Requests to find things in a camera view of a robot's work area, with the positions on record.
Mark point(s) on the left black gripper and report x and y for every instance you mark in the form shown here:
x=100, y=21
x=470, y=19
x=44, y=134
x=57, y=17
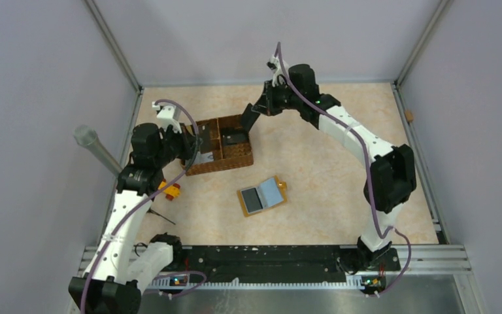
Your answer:
x=189, y=142

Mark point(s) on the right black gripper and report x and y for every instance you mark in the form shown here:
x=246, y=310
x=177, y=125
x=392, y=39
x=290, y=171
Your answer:
x=265, y=104

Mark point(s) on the black VIP card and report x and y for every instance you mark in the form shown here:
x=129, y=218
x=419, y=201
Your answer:
x=249, y=117

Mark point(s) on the brown wicker divided basket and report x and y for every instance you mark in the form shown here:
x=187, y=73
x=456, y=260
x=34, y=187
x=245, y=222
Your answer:
x=227, y=140

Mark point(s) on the orange leather card holder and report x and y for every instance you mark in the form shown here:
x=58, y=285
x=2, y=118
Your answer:
x=272, y=192

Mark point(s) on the grey card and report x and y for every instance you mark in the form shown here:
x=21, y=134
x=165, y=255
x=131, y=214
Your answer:
x=205, y=158
x=251, y=200

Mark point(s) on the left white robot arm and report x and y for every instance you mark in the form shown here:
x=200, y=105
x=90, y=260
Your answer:
x=112, y=283

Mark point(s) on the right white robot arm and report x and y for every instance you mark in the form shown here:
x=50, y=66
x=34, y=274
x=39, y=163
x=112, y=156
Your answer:
x=390, y=169

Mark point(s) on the black microphone tripod stand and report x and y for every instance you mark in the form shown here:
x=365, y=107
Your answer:
x=153, y=212

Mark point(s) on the silver microphone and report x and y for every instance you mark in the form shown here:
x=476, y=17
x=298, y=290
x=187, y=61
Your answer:
x=87, y=138

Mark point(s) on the small wooden block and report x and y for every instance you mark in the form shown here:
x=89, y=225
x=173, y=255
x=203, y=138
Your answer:
x=409, y=117

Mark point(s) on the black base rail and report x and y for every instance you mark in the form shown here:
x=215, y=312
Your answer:
x=281, y=264

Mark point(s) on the white perforated cable tray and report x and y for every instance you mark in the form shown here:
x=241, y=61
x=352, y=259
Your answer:
x=354, y=283

